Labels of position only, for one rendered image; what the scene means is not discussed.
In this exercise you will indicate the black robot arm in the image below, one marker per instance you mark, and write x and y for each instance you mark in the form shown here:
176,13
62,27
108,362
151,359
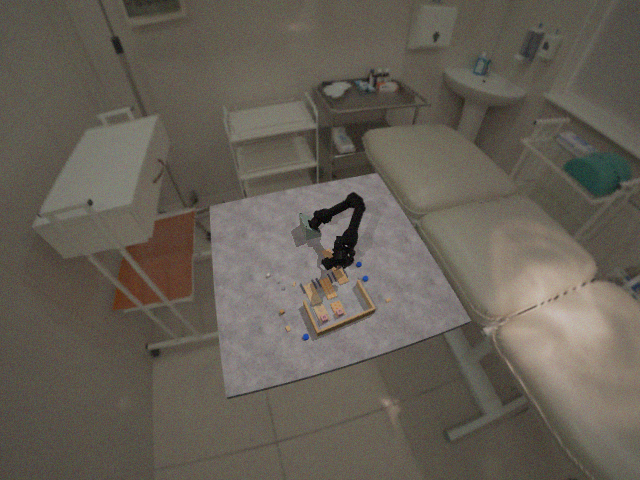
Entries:
350,236

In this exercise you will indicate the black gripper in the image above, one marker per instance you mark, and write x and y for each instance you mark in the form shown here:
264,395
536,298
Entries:
329,263

